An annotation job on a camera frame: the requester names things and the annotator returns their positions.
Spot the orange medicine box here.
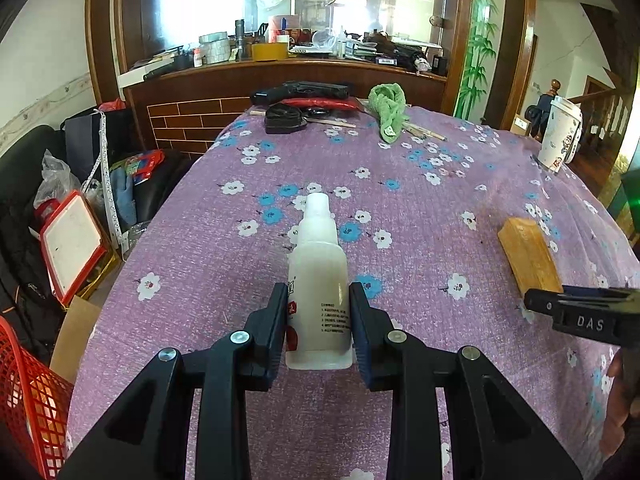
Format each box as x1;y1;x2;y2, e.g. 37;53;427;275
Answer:
498;217;563;296

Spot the white plastic bottle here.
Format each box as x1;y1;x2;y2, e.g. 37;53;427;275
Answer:
285;193;352;370

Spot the person's right hand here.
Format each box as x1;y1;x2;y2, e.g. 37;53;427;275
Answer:
600;350;639;458

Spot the red plastic mesh basket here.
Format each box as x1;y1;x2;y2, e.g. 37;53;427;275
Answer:
1;321;73;479

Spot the purple floral tablecloth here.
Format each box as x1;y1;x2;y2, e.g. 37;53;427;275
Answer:
67;107;639;479

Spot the cardboard box piece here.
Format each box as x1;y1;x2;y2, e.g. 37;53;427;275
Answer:
50;296;101;384

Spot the white patterned paper cup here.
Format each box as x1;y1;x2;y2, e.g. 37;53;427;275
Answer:
537;96;582;174

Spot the wooden stair railing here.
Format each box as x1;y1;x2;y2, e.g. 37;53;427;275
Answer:
570;88;632;162

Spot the black sofa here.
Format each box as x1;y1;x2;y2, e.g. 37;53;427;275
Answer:
0;126;65;364

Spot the red framed white board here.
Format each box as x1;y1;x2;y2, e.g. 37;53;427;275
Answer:
40;190;107;307

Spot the green cloth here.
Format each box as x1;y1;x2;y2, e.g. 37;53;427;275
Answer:
368;82;408;144

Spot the clear plastic bag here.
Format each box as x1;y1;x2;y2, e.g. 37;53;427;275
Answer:
34;150;80;209

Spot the black red tool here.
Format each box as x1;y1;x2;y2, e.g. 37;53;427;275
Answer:
250;81;364;112

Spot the black round case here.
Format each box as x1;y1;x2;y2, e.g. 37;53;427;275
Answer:
264;103;307;134

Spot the wooden brick-pattern cabinet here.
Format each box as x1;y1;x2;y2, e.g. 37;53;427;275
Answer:
124;58;446;155

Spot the yellow container on cabinet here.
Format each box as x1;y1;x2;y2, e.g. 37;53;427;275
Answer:
252;42;288;62

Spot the metal pot on cabinet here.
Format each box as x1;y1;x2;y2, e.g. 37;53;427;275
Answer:
198;32;231;65

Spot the large framed mirror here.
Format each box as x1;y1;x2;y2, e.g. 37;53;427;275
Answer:
114;0;472;76

